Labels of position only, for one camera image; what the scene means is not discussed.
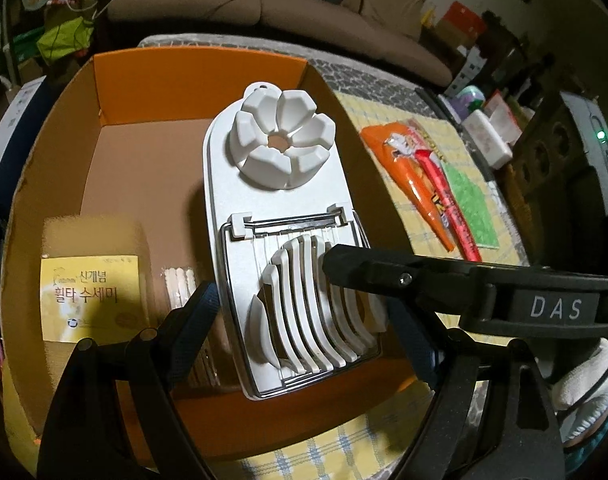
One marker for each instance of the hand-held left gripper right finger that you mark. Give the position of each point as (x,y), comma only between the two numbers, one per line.
(418,342)

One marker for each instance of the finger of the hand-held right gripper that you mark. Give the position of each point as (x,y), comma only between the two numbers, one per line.
(384,272)

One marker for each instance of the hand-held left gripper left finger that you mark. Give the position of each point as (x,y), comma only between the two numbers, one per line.
(205,310)

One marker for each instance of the orange sheet packet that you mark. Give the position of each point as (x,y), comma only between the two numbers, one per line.
(409,180)

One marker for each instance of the green sponge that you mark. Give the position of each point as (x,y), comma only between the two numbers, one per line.
(476,205)

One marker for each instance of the white egg slicer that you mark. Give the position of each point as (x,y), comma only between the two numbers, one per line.
(223,185)

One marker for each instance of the orange-lined cardboard box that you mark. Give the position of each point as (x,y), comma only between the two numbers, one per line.
(133,160)

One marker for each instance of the person's right hand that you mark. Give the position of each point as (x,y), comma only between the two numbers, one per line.
(591,390)

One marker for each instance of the packet of wooden sticks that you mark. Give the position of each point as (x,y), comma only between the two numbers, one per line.
(178,285)

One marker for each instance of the yellow sponge packet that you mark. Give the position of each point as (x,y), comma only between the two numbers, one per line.
(93,290)

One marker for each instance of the brown wicker basket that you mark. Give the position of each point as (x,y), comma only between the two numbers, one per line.
(539,155)

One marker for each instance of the dark device with green light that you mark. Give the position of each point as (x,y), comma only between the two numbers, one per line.
(604,160)

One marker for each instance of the yellow checkered tablecloth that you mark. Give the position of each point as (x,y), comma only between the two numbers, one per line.
(366,110)

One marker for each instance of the white tissue box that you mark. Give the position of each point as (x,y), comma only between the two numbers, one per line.
(484,135)

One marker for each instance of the lavender round container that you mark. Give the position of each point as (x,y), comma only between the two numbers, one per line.
(470,97)

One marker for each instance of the red and white packet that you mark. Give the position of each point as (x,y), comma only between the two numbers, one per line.
(501,110)

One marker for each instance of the red cardboard box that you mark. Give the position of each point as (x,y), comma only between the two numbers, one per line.
(461,22)

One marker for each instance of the brown sofa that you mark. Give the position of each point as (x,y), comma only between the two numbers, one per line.
(334,15)

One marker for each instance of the green bag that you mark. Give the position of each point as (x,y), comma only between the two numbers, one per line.
(63,40)

